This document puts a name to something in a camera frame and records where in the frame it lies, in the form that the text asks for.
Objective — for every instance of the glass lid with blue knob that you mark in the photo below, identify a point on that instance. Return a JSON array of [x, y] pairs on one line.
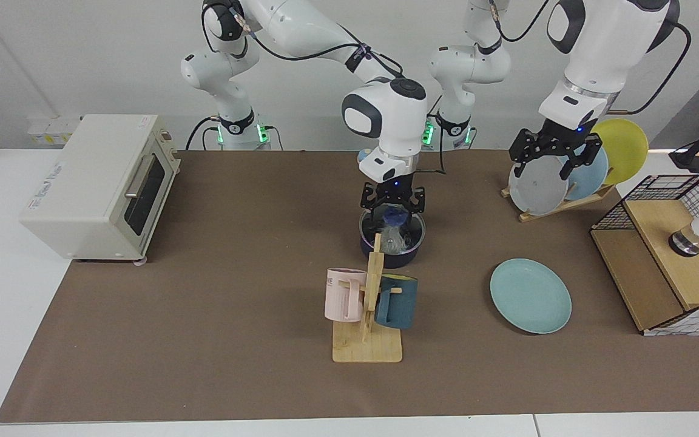
[[395, 213]]

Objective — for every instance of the light blue plate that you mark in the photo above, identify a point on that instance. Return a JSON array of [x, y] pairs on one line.
[[589, 176]]

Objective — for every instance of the yellow plate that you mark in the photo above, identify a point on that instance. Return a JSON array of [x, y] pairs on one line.
[[625, 145]]

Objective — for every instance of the grey plate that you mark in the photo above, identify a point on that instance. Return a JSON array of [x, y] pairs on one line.
[[537, 188]]

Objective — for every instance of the wooden plate rack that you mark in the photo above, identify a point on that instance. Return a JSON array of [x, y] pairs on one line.
[[568, 206]]

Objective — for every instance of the pale green plate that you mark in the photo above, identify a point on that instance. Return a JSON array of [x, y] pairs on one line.
[[530, 297]]

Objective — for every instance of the small blue round thing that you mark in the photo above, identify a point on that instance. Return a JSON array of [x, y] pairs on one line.
[[362, 156]]

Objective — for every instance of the pink mug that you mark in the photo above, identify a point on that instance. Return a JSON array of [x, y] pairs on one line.
[[343, 297]]

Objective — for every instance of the teal mug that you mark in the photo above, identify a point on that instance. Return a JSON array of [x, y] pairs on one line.
[[397, 303]]

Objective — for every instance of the wooden mug stand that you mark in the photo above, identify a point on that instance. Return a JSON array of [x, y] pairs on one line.
[[366, 349]]

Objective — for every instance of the brown table cloth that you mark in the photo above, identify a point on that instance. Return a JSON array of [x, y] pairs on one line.
[[234, 340]]

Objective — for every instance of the pale toaster oven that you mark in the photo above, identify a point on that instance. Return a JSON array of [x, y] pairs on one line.
[[88, 188]]

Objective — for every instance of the white wall socket strip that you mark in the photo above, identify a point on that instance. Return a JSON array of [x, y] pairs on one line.
[[52, 128]]

